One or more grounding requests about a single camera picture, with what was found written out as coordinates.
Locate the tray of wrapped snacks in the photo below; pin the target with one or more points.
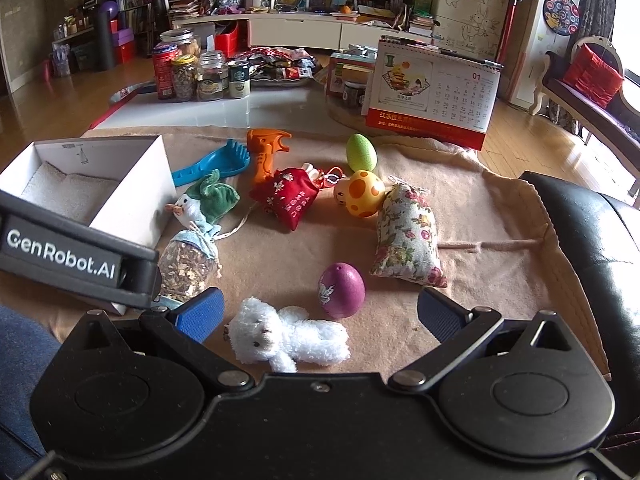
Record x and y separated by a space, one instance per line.
280 67

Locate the yellow orange-spotted mushroom toy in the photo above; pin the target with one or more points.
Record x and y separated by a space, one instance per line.
365 192

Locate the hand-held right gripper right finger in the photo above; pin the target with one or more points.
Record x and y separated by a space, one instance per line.
440 317

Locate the white padded box liner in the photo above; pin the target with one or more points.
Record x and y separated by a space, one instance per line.
65 190

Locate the red-base desk calendar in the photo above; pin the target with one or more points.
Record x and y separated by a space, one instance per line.
450 95

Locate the black leather chair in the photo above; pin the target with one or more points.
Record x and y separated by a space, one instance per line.
590 260

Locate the mesh sachet of dried herbs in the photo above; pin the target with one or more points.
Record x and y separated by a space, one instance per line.
185 265

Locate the stack of books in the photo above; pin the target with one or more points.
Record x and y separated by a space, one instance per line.
421 24

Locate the white cardboard box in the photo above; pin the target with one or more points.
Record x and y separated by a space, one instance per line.
135 195

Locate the purple toy egg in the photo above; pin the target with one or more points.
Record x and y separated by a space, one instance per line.
342 290

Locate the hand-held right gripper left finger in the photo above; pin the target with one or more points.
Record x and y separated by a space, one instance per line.
202 312

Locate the red storage bin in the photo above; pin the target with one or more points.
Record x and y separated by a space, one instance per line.
232 42

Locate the red cushion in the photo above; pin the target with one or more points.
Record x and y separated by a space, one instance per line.
592 75

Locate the black cylinder appliance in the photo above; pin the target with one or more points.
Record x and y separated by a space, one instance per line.
106 42

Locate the green crackled toy egg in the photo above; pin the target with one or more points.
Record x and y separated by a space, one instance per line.
361 152

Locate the carved wooden chaise sofa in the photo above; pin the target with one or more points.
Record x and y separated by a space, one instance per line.
600 110

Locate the white low cabinet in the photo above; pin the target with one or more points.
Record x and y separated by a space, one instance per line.
300 32

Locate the orange plastic toy drill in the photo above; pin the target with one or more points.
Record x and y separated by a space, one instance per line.
262 152

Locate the person's blue jeans leg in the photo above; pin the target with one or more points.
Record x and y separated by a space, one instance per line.
20 370

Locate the glass-lid jar of tea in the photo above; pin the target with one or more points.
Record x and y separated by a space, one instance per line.
211 77

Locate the red stick vacuum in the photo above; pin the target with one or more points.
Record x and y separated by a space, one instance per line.
511 15

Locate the printed carton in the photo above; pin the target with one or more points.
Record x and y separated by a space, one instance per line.
347 72

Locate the white plush teddy bear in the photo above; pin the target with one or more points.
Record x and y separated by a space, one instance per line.
285 335

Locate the white cabinet with bunny drawings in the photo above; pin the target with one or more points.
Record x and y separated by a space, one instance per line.
470 10

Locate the large jar of nuts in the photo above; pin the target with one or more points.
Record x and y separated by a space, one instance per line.
182 42

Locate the beige blanket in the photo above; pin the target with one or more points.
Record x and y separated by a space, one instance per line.
300 250

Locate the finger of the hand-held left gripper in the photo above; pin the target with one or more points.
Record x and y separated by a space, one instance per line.
144 280

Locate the purple ball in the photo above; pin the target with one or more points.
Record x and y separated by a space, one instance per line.
110 10

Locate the round dartboard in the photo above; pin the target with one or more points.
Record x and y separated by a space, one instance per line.
561 14

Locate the gold-lid jar of dried herbs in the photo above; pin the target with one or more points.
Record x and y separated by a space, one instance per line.
184 80

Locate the blue plastic toy rake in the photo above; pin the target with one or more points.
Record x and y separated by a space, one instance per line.
225 162

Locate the cluttered bookshelf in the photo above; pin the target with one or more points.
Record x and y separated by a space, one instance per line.
132 5

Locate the white green-label can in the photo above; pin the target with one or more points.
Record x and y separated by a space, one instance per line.
238 80

